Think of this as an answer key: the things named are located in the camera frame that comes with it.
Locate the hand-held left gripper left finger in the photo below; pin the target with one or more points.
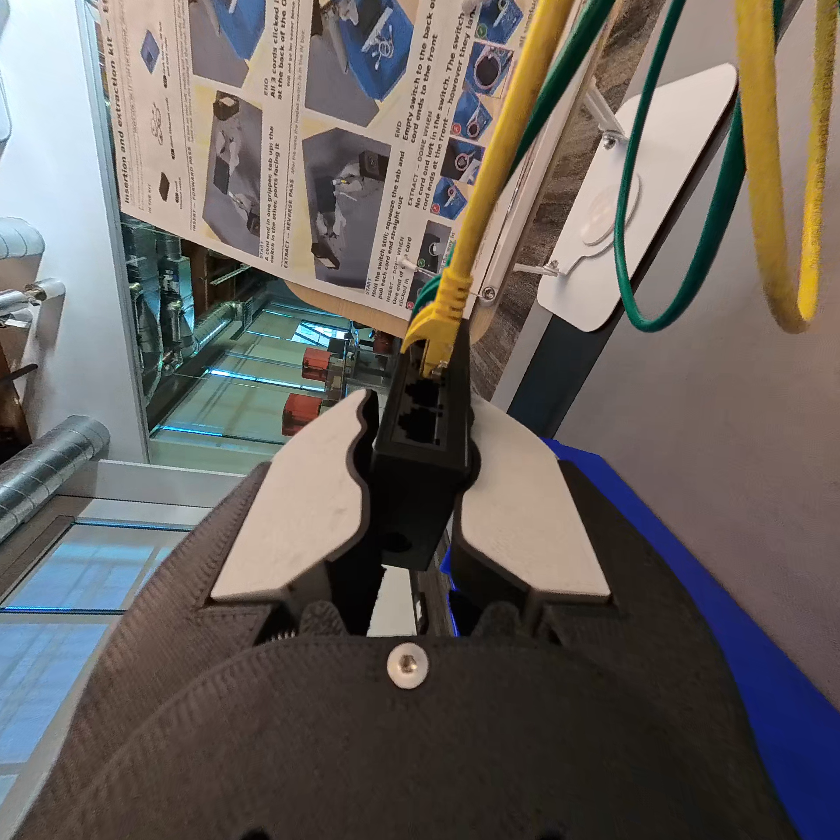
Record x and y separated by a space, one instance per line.
308 518

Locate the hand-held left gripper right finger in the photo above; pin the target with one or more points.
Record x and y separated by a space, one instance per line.
531 525

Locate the black ethernet switch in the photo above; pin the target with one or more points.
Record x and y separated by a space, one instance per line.
413 485

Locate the blue plastic bin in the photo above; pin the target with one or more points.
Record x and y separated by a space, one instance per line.
754 656

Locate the orange machine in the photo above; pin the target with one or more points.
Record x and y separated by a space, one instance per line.
315 362
302 413

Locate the printed instruction sheet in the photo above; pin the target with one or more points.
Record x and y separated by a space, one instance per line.
295 98

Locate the silver ventilation duct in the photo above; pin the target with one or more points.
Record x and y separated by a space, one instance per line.
46 472

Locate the silver elbow duct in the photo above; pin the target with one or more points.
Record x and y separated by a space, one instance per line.
19 239

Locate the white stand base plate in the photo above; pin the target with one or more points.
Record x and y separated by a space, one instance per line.
676 131

